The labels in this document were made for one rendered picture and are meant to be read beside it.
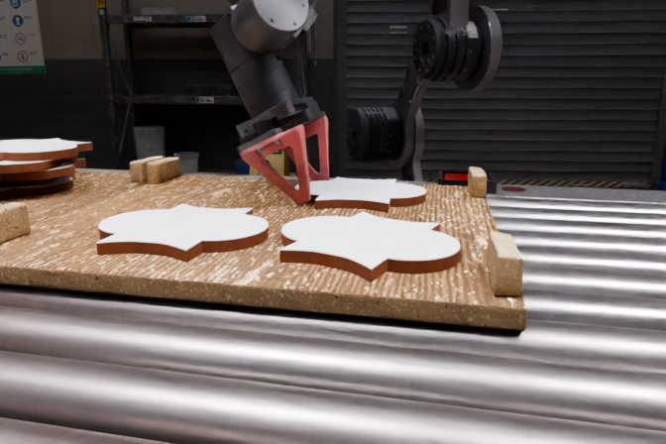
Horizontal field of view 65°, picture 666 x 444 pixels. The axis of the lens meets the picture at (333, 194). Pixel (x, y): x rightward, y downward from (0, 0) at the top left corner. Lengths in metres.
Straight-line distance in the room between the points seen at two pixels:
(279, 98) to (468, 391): 0.36
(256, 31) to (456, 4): 0.81
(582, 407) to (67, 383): 0.25
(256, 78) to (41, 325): 0.31
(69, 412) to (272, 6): 0.36
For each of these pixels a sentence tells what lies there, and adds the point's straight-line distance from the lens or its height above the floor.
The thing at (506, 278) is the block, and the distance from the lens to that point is 0.33.
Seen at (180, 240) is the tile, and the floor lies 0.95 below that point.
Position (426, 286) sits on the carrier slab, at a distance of 0.34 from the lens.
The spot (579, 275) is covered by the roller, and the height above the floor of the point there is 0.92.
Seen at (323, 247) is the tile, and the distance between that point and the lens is 0.37.
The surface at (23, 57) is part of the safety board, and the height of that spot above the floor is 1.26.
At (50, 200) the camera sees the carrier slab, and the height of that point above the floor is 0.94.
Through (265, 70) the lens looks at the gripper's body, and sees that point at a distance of 0.55.
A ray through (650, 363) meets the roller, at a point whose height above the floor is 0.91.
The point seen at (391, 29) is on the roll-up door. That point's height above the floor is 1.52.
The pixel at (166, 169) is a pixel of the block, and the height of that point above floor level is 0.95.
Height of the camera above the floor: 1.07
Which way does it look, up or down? 13 degrees down
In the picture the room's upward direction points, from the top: straight up
